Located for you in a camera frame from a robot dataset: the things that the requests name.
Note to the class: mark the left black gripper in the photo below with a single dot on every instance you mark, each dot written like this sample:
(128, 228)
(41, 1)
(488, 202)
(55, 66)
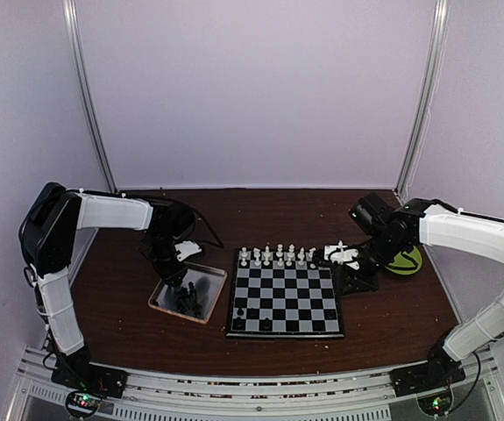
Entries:
(169, 274)

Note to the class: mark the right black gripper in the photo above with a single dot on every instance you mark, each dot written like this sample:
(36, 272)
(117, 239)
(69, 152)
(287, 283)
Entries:
(347, 275)

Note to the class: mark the wooden tray with mirror base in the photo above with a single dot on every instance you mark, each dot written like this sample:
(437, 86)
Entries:
(162, 298)

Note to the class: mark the black and grey chessboard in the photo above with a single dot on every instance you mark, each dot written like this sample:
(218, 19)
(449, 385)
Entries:
(295, 299)

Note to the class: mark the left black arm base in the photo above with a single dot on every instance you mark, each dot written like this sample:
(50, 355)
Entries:
(88, 394)

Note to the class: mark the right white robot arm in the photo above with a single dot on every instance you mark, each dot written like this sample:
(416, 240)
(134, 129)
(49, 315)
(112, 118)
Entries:
(433, 224)

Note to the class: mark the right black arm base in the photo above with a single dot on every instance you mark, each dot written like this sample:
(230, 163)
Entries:
(429, 384)

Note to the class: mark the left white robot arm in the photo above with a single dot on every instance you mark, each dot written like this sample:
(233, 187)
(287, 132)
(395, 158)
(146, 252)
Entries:
(47, 239)

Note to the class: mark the pile of black chess pieces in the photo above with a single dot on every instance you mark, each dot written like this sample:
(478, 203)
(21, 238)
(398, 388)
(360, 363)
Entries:
(192, 299)

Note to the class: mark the green plate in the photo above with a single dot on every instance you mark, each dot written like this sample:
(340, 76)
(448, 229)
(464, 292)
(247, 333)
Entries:
(406, 262)

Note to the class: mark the white rook far right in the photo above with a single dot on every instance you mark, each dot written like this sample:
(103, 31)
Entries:
(340, 252)

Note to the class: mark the white queen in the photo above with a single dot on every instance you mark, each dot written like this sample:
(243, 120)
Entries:
(279, 251)

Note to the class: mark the white knight right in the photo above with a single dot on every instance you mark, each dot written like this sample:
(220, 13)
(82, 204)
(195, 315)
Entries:
(311, 253)

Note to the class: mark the white king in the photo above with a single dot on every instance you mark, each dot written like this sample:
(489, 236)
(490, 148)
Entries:
(291, 252)

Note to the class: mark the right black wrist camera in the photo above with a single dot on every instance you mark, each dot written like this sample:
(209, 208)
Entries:
(369, 212)

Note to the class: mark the aluminium front rail frame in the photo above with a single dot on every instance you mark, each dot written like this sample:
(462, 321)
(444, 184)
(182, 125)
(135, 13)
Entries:
(366, 394)

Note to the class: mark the right aluminium frame post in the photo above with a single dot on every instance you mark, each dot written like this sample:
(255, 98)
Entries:
(430, 79)

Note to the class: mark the aluminium frame post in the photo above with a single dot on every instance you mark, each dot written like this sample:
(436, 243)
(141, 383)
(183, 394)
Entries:
(75, 40)
(430, 79)

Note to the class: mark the left aluminium frame post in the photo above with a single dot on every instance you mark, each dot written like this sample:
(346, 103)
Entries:
(75, 40)

